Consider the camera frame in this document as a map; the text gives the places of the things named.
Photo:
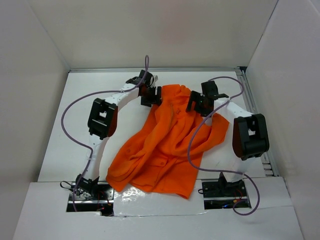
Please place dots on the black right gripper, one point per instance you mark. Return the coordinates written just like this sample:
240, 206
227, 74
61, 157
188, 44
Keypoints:
196, 96

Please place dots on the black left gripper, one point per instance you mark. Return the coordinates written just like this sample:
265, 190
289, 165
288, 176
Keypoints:
155, 100

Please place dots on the orange jacket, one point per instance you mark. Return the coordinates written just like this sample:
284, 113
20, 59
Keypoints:
154, 160

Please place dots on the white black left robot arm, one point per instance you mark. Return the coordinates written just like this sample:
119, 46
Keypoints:
103, 120

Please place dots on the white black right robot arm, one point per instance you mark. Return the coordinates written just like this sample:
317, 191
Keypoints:
249, 131

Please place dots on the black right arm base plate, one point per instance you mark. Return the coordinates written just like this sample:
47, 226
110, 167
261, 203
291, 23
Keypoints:
219, 194

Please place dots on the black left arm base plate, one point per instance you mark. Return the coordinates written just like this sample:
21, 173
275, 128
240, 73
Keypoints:
101, 201

